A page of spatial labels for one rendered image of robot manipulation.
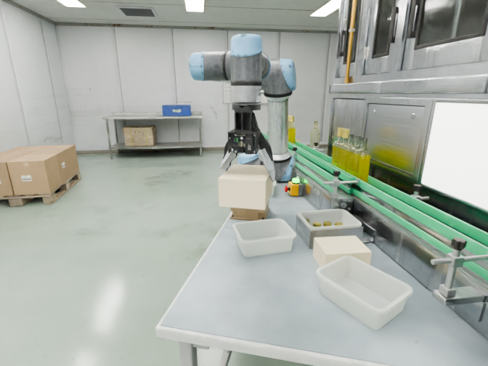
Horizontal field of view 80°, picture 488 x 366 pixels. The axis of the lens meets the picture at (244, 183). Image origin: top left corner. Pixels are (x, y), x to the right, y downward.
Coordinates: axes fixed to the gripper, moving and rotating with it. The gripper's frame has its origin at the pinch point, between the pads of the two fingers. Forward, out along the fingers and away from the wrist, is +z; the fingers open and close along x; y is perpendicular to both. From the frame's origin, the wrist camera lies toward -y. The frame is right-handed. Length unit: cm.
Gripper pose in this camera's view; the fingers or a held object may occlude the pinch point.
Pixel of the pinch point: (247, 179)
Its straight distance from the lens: 80.0
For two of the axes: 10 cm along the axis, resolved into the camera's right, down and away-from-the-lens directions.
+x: 9.8, 0.6, -2.0
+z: 0.0, 9.5, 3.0
